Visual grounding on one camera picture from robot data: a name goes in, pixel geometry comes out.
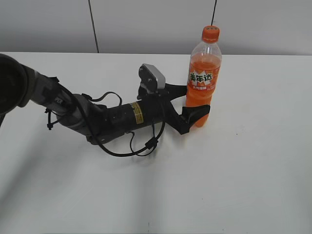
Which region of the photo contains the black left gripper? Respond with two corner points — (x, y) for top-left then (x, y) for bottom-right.
(137, 83), (210, 135)

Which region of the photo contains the orange soda plastic bottle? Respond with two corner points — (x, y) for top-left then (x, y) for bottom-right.
(185, 36), (223, 128)

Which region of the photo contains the orange bottle cap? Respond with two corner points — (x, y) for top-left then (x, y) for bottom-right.
(201, 25), (220, 43)

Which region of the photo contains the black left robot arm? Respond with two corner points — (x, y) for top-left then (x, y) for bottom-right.
(0, 54), (210, 144)

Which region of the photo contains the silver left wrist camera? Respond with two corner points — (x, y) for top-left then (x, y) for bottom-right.
(138, 63), (166, 94)

